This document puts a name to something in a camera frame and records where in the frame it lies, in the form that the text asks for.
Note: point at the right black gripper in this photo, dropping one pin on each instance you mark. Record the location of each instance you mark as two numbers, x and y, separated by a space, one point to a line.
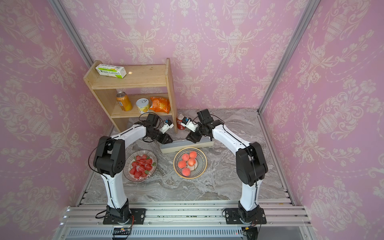
193 136

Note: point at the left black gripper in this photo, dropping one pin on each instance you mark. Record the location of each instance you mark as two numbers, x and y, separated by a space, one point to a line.
165 138

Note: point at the beige plastic wrap dispenser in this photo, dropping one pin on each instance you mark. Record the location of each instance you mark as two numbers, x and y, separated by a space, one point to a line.
178 145

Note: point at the patterned plate with peaches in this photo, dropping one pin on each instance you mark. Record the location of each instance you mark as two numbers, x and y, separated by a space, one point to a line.
201 159

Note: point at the striped plate of strawberries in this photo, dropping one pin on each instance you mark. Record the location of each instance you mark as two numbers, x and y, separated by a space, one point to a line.
140 165

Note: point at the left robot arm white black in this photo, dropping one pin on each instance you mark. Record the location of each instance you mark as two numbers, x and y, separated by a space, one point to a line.
110 159

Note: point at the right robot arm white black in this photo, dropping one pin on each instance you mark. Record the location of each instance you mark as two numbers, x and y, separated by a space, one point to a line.
251 165

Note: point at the red soda can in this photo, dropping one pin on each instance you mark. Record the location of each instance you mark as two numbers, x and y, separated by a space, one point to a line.
180 118

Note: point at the peach fruit pile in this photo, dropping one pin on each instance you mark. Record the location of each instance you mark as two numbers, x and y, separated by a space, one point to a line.
188 163

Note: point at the red strawberries pile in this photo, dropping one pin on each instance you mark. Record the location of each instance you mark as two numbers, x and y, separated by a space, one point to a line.
141 167

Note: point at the orange snack bag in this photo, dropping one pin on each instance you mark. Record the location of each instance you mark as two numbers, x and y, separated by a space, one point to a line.
160 105

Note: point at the white yellow cup container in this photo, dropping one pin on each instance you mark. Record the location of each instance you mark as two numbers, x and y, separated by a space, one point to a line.
143 105

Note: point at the orange drink can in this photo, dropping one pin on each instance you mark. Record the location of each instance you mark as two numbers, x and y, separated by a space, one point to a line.
124 101

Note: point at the wooden two-tier shelf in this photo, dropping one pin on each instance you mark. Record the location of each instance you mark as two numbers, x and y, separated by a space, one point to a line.
141 81

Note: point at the white green carton box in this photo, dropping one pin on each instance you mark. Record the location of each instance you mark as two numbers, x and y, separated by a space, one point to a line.
111 71

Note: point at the small electronics board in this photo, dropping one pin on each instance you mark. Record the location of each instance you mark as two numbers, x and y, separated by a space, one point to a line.
123 232

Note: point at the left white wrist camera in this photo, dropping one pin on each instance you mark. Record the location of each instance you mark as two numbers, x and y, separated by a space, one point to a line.
168 124

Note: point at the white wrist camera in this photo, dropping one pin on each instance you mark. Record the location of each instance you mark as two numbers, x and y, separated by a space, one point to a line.
168 124
189 124

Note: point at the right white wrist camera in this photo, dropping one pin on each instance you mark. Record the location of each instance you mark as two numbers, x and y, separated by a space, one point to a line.
189 124

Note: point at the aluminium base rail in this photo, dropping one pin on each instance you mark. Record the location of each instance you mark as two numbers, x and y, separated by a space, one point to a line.
205 220

